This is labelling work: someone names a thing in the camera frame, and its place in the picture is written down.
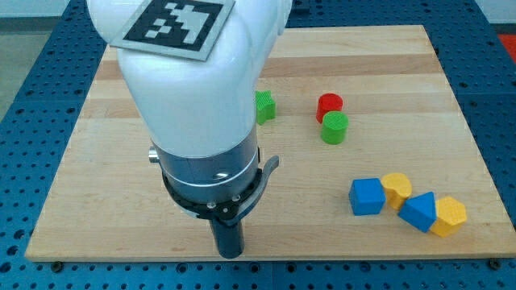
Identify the green cylinder block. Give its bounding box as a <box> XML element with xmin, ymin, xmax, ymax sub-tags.
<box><xmin>320</xmin><ymin>111</ymin><xmax>349</xmax><ymax>145</ymax></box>

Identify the black white fiducial marker plate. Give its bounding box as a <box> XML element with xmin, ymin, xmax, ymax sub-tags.
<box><xmin>110</xmin><ymin>0</ymin><xmax>235</xmax><ymax>61</ymax></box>

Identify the red cylinder block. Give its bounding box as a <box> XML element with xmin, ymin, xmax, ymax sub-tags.
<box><xmin>316</xmin><ymin>93</ymin><xmax>343</xmax><ymax>123</ymax></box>

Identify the blue triangle block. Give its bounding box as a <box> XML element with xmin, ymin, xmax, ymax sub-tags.
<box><xmin>398</xmin><ymin>192</ymin><xmax>437</xmax><ymax>233</ymax></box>

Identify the dark cylindrical pusher stick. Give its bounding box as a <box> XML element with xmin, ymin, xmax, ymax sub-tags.
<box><xmin>210</xmin><ymin>219</ymin><xmax>245</xmax><ymax>259</ymax></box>

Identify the blue cube block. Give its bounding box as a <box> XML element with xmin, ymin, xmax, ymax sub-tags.
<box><xmin>348</xmin><ymin>178</ymin><xmax>386</xmax><ymax>216</ymax></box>

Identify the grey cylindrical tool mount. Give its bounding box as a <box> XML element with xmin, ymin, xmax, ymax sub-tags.
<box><xmin>149</xmin><ymin>129</ymin><xmax>280</xmax><ymax>226</ymax></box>

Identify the yellow hexagon block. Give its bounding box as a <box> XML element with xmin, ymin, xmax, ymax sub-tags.
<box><xmin>430</xmin><ymin>197</ymin><xmax>468</xmax><ymax>238</ymax></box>

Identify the yellow heart block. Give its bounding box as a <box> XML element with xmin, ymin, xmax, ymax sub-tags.
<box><xmin>381</xmin><ymin>172</ymin><xmax>413</xmax><ymax>210</ymax></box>

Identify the green star block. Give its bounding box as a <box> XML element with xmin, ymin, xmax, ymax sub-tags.
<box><xmin>255</xmin><ymin>90</ymin><xmax>276</xmax><ymax>125</ymax></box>

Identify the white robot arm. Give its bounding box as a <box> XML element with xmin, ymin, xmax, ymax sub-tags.
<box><xmin>86</xmin><ymin>0</ymin><xmax>293</xmax><ymax>259</ymax></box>

